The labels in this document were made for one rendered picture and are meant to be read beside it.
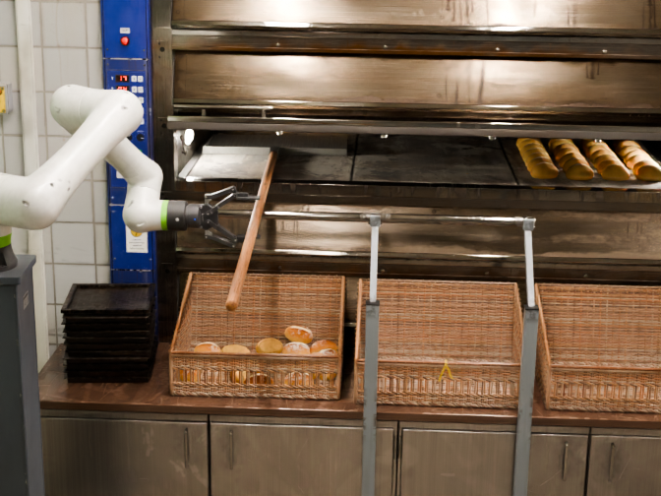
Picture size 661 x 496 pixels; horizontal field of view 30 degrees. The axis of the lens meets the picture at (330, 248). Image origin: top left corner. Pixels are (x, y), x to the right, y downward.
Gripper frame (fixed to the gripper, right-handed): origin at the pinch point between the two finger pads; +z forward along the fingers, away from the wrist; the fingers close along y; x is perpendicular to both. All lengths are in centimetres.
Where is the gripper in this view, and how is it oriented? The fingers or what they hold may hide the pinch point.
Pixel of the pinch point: (254, 217)
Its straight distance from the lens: 374.3
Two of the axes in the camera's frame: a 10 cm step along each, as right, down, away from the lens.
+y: -0.1, 9.6, 2.8
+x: -0.3, 2.8, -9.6
